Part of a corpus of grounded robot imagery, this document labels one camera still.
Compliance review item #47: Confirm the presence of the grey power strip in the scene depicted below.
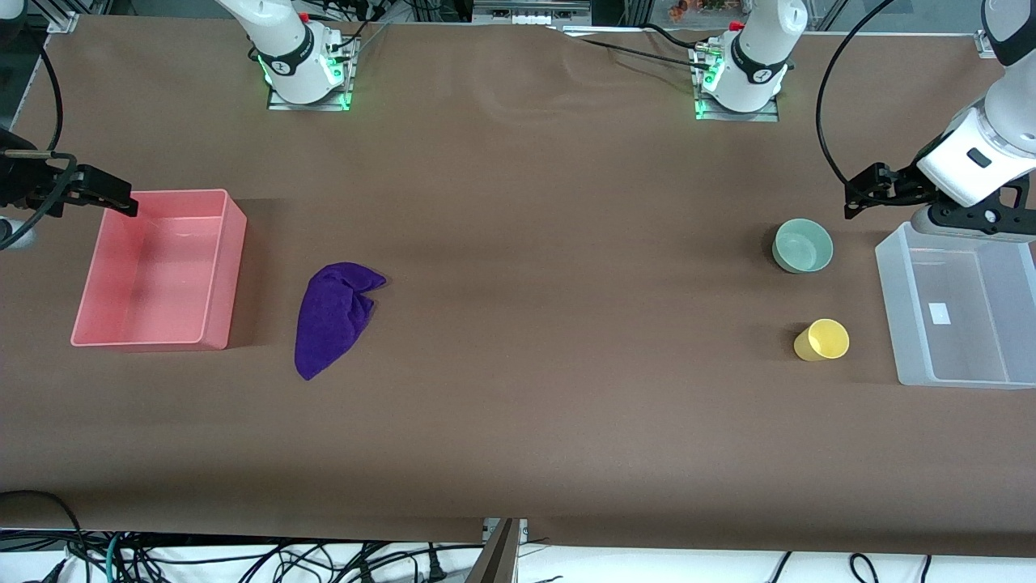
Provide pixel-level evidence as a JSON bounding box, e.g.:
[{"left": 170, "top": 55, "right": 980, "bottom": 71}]
[{"left": 471, "top": 0, "right": 593, "bottom": 27}]

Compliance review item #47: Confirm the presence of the black left camera mount bracket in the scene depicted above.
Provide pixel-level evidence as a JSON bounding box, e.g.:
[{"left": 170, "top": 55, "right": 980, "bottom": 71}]
[{"left": 929, "top": 177, "right": 1036, "bottom": 244}]

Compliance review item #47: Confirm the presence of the green bowl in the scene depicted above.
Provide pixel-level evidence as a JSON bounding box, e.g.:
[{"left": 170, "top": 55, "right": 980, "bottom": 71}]
[{"left": 772, "top": 219, "right": 834, "bottom": 274}]

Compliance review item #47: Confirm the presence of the translucent white plastic bin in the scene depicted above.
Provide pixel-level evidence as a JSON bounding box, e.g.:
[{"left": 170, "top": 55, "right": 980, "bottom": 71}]
[{"left": 875, "top": 222, "right": 1036, "bottom": 390}]

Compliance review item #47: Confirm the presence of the yellow cup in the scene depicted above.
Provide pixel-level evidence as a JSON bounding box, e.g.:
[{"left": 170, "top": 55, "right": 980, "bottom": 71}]
[{"left": 793, "top": 318, "right": 851, "bottom": 362}]

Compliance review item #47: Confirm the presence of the brown table cover sheet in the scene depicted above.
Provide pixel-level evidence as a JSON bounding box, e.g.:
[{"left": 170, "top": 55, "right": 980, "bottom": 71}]
[{"left": 0, "top": 15, "right": 1036, "bottom": 558}]

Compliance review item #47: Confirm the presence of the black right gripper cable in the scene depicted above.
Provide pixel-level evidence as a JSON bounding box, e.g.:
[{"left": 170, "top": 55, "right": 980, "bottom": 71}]
[{"left": 0, "top": 45, "right": 80, "bottom": 252}]

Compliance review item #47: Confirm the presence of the pink plastic bin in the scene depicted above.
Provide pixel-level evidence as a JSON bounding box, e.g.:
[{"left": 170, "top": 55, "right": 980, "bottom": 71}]
[{"left": 70, "top": 189, "right": 248, "bottom": 351}]

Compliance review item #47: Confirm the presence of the purple cloth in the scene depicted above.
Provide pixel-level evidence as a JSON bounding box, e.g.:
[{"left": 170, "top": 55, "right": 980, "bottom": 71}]
[{"left": 295, "top": 262, "right": 388, "bottom": 381}]

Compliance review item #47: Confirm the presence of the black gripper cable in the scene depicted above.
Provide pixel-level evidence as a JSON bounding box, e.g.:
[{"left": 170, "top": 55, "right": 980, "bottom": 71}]
[
  {"left": 0, "top": 45, "right": 80, "bottom": 252},
  {"left": 815, "top": 0, "right": 895, "bottom": 189}
]

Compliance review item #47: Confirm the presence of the black left base cable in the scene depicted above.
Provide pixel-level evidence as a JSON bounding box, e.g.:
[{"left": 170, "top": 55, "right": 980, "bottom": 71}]
[{"left": 546, "top": 23, "right": 717, "bottom": 72}]

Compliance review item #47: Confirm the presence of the black right base cable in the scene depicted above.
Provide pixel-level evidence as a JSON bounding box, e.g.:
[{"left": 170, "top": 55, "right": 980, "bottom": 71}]
[{"left": 304, "top": 0, "right": 393, "bottom": 57}]

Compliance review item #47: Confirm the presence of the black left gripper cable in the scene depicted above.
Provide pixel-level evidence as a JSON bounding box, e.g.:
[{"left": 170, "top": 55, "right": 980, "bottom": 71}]
[{"left": 815, "top": 0, "right": 895, "bottom": 189}]

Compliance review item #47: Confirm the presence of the aluminium frame post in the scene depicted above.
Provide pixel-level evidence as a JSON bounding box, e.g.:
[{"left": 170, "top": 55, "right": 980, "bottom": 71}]
[{"left": 478, "top": 518, "right": 520, "bottom": 583}]

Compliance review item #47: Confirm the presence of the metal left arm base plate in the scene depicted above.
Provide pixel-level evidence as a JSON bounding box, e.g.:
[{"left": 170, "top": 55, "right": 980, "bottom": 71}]
[{"left": 694, "top": 47, "right": 780, "bottom": 123}]

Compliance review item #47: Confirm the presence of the black base cable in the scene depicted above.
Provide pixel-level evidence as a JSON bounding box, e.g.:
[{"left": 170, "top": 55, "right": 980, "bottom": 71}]
[
  {"left": 546, "top": 23, "right": 717, "bottom": 72},
  {"left": 304, "top": 0, "right": 393, "bottom": 57}
]

